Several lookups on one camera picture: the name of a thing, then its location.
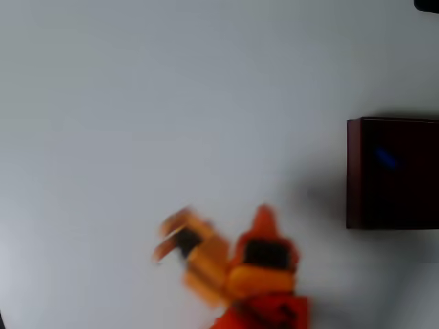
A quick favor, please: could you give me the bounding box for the dark red box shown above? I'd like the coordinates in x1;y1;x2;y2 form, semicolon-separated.
345;116;439;230

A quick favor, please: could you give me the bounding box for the small blue object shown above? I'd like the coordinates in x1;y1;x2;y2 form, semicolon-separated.
374;147;399;169

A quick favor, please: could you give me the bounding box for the black object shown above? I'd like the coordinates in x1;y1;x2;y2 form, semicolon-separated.
413;0;439;13

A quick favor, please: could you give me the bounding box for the yellow-orange wrist camera mount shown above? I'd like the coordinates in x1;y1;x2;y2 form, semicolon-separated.
150;205;231;308

